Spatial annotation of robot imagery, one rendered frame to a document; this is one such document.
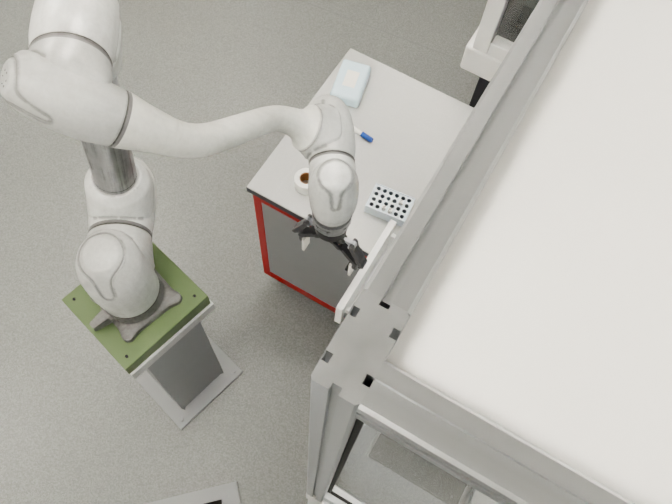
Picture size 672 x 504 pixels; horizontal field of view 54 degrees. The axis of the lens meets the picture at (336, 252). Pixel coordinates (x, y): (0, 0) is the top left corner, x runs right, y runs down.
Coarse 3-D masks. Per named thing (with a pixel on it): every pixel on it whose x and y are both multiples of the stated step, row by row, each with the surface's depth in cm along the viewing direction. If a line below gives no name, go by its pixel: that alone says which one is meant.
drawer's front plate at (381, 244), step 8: (392, 224) 171; (384, 232) 170; (392, 232) 175; (384, 240) 169; (376, 248) 168; (384, 248) 176; (368, 256) 167; (376, 256) 169; (368, 264) 166; (360, 272) 165; (368, 272) 170; (360, 280) 164; (352, 288) 163; (360, 288) 172; (344, 296) 162; (352, 296) 165; (344, 304) 161; (336, 312) 164; (344, 312) 167; (336, 320) 169
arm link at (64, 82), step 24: (48, 48) 102; (72, 48) 103; (96, 48) 106; (24, 72) 98; (48, 72) 100; (72, 72) 102; (96, 72) 105; (24, 96) 99; (48, 96) 100; (72, 96) 101; (96, 96) 103; (120, 96) 107; (48, 120) 103; (72, 120) 103; (96, 120) 104; (120, 120) 106
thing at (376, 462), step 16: (368, 432) 60; (352, 448) 72; (368, 448) 67; (384, 448) 62; (400, 448) 58; (352, 464) 82; (368, 464) 75; (384, 464) 69; (400, 464) 65; (416, 464) 60; (432, 464) 57; (352, 480) 95; (368, 480) 86; (384, 480) 79; (400, 480) 72; (416, 480) 67; (432, 480) 63; (448, 480) 59; (352, 496) 113; (368, 496) 101; (384, 496) 91; (400, 496) 83; (416, 496) 76; (432, 496) 70; (448, 496) 65; (464, 496) 61; (480, 496) 57
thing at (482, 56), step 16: (496, 0) 181; (496, 16) 185; (480, 32) 193; (480, 48) 198; (496, 48) 195; (464, 64) 207; (480, 64) 203; (496, 64) 200; (480, 80) 212; (480, 96) 218
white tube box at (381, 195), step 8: (376, 184) 191; (376, 192) 191; (384, 192) 193; (392, 192) 191; (400, 192) 190; (368, 200) 189; (376, 200) 189; (384, 200) 189; (392, 200) 190; (408, 200) 191; (368, 208) 189; (376, 208) 188; (392, 208) 188; (400, 208) 188; (408, 208) 188; (376, 216) 191; (384, 216) 189; (392, 216) 187; (400, 216) 188; (400, 224) 189
